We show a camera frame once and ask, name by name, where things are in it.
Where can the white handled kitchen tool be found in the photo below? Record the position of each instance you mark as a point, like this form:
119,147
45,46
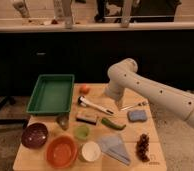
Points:
85,102

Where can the green chili pepper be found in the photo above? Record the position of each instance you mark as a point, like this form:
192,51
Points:
112,125

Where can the green plastic cup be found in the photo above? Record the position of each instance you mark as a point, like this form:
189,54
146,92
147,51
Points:
82,132

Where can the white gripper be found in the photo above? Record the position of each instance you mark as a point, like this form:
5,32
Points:
119,102

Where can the blue sponge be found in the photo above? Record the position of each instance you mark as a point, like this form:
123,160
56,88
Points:
137,115

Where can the small glass cup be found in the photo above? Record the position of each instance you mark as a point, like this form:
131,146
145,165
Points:
63,121

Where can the orange bowl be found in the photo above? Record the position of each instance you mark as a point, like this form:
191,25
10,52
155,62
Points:
61,152

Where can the small red orange apple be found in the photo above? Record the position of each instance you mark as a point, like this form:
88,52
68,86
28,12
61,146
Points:
84,89

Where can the green plastic tray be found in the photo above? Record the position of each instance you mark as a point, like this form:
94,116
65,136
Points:
52,95

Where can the dark wooden brush block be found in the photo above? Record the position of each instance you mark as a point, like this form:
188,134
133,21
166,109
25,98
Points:
87,118

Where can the light blue folded cloth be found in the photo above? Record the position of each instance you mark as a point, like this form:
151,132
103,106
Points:
113,146

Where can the dark purple bowl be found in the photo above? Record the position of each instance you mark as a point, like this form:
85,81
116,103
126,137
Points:
35,136

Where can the bunch of red grapes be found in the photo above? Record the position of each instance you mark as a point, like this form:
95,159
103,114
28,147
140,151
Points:
142,148

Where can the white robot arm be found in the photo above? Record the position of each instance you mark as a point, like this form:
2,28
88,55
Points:
123,75

